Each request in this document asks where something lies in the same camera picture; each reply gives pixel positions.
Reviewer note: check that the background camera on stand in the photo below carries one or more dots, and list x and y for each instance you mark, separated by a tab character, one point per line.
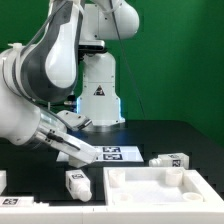
86	48

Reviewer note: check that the white fiducial marker sheet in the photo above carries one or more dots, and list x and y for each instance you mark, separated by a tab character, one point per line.
111	154

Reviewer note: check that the white square tabletop part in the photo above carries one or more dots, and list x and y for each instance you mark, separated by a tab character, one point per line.
142	186

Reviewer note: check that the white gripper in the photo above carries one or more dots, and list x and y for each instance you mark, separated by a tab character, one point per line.
73	147

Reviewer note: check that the white U-shaped obstacle fence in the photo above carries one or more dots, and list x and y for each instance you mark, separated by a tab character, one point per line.
22	210

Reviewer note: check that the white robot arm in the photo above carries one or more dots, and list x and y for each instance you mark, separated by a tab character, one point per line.
64	78

